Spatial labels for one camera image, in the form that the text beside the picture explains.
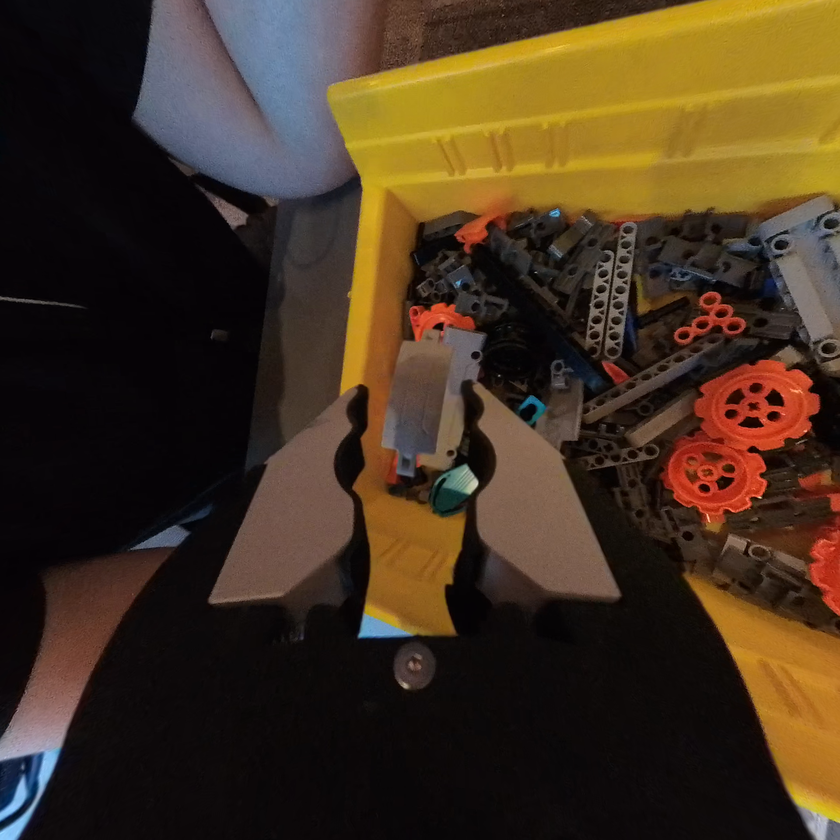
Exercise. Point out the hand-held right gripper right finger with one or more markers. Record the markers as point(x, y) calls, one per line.
point(544, 525)

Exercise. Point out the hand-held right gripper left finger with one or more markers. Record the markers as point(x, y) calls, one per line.
point(289, 525)

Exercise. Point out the blue plastic separator tool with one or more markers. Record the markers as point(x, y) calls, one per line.
point(453, 489)

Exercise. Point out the orange round-hole gear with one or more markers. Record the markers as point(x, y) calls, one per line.
point(712, 476)
point(439, 318)
point(827, 571)

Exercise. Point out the small grey tabbed panel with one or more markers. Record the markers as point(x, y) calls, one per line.
point(420, 400)

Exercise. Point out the pile of small building parts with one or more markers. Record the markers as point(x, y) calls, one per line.
point(590, 275)

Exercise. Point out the long grey pin-hole panel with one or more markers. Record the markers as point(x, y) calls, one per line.
point(807, 282)

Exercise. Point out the yellow plastic bin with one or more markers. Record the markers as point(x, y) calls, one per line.
point(590, 98)

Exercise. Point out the person's left forearm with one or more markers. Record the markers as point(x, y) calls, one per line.
point(262, 98)

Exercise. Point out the blue desk mat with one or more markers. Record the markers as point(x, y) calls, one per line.
point(380, 627)

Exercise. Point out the thin grey holed beam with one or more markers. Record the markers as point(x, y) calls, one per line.
point(649, 380)

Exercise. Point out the black rubber tyre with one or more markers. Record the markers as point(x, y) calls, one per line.
point(512, 348)

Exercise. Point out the person's leg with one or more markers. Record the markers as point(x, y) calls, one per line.
point(85, 643)

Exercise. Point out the orange spoked gear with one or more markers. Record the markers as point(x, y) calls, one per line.
point(754, 403)

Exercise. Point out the person's black clothing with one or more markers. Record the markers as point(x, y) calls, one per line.
point(98, 328)

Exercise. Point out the person's shoe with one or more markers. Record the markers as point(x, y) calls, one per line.
point(16, 787)

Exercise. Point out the wide grey holed frame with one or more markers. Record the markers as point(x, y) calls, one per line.
point(610, 289)

